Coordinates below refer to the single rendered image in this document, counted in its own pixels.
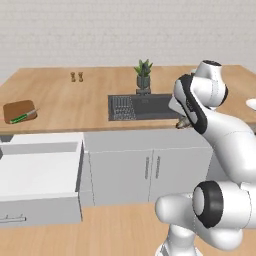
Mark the green plant in grey pot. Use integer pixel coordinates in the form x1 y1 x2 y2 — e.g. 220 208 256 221
133 58 154 91

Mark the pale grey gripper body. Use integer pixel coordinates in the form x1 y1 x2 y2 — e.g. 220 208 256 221
167 94 185 118

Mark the grey fixed cupboard panel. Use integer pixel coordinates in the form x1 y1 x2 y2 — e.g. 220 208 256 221
82 128 214 154

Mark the white open drawer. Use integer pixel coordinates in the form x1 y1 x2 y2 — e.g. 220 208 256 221
0 132 85 229

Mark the silver drawer handle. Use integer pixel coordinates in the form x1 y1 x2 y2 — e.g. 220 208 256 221
0 214 27 224

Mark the dark grey sink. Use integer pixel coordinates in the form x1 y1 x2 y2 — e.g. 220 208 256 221
107 93 184 122

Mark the green-handled knife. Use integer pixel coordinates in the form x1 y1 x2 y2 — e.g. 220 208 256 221
9 108 40 125

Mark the brown wooden cutting board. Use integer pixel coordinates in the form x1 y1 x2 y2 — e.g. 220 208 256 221
2 99 38 125

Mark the grey cupboard door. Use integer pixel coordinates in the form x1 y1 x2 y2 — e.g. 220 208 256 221
87 149 154 207
148 147 214 203

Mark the white plate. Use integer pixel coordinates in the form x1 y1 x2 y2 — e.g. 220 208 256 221
245 98 256 111

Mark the dark grey tap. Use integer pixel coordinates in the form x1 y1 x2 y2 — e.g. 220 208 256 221
135 87 152 102

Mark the grey cupboard door handle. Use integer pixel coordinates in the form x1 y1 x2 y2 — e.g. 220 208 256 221
154 156 161 179
144 157 150 180

